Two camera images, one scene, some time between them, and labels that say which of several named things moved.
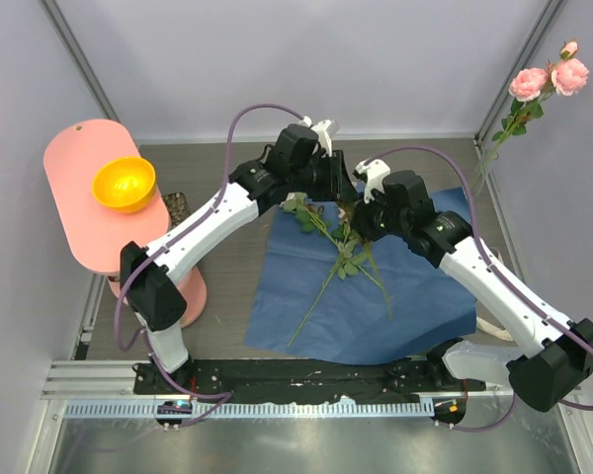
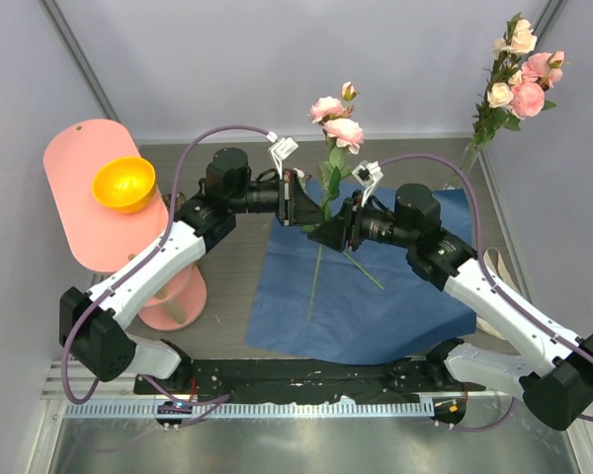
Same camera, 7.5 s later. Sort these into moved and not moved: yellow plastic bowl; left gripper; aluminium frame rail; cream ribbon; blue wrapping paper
Moved: left gripper
Not moved: aluminium frame rail; cream ribbon; yellow plastic bowl; blue wrapping paper
